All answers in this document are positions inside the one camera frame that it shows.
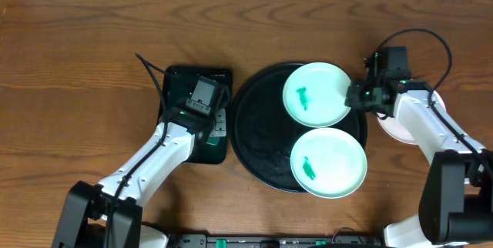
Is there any green sponge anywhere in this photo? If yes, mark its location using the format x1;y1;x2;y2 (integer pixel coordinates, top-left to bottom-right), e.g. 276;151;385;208
206;136;220;146

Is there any white plate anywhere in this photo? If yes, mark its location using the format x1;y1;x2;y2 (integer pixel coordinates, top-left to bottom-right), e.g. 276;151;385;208
377;90;450;149

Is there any light green plate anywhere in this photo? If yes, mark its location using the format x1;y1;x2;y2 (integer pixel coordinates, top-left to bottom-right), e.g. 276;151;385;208
282;62;351;128
290;128;367;199

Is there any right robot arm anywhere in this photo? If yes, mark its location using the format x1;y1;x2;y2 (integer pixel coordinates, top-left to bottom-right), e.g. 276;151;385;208
345;80;492;247

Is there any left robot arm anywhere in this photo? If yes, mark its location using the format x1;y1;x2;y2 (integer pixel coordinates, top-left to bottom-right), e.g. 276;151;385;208
52;106;226;247

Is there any round black tray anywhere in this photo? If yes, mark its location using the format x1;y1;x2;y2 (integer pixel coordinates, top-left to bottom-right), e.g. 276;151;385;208
230;63;367;193

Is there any black rectangular tray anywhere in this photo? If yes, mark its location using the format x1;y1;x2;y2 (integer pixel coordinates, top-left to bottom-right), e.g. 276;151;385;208
158;65;233;165

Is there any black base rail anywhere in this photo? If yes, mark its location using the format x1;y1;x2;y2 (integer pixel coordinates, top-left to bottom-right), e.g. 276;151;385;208
166;233;385;248

